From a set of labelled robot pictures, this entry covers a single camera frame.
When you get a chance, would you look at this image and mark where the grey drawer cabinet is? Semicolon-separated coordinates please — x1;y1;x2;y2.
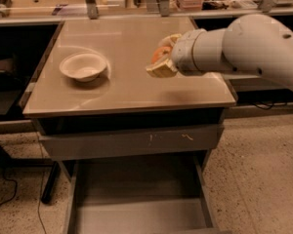
20;16;239;234

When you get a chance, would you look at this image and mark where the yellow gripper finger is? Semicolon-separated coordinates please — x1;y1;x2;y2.
146;58;178;78
158;33;181;47

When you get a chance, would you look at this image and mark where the black table leg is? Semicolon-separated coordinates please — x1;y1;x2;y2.
40;162;60;204

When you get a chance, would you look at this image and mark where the closed grey top drawer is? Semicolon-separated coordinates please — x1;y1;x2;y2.
40;124;224;161

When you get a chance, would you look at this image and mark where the orange fruit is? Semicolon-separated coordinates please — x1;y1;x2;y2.
151;46;172;64

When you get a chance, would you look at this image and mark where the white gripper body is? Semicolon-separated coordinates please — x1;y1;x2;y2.
171;29;206;76

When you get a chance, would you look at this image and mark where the white paper bowl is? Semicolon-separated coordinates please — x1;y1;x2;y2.
60;53;107;82

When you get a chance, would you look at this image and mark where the black floor cable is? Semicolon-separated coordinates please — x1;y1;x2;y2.
0;127;48;234

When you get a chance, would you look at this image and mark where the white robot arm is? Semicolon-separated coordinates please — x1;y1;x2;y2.
146;14;293;92

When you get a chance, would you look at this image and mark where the open grey middle drawer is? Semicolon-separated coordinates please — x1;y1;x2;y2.
63;154;220;234

